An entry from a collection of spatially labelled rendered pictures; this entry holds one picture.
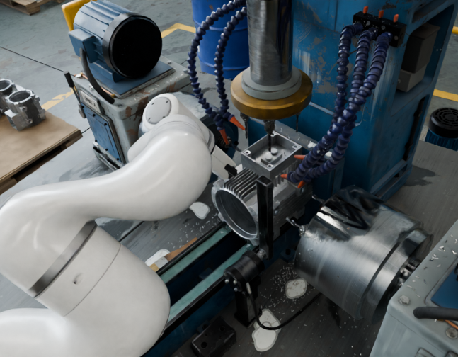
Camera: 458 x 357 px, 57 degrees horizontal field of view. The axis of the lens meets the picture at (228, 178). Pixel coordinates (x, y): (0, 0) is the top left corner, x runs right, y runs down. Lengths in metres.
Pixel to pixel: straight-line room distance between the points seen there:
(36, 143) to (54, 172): 1.39
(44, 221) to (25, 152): 2.61
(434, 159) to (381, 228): 0.79
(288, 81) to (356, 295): 0.45
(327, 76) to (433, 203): 0.60
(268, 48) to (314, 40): 0.25
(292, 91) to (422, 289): 0.45
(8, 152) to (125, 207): 2.69
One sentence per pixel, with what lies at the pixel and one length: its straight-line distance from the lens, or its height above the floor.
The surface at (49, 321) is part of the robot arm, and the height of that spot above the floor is 1.39.
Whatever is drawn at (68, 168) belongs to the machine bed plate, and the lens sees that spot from 1.70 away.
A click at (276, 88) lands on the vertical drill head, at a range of 0.89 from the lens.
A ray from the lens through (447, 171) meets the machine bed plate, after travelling 1.60.
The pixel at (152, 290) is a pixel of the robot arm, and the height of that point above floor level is 1.43.
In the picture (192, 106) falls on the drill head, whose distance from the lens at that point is 1.20.
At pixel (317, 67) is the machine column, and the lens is 1.11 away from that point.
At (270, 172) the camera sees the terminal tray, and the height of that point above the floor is 1.14.
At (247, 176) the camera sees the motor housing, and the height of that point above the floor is 1.11.
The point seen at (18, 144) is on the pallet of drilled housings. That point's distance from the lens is 3.15.
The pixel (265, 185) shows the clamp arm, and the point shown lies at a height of 1.25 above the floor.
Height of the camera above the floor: 1.83
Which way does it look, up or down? 44 degrees down
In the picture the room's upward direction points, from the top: 6 degrees counter-clockwise
